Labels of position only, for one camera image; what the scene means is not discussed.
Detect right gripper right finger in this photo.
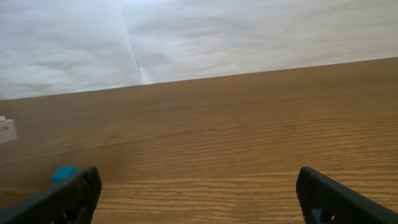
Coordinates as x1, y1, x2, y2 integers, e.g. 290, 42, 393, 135
295, 166, 398, 224

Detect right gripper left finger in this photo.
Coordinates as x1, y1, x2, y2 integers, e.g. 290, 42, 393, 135
0, 165, 103, 224

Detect blue cube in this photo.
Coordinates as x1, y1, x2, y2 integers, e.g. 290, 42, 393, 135
50, 164, 78, 183

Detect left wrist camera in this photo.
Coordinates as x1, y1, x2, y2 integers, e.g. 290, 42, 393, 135
0, 115, 19, 144

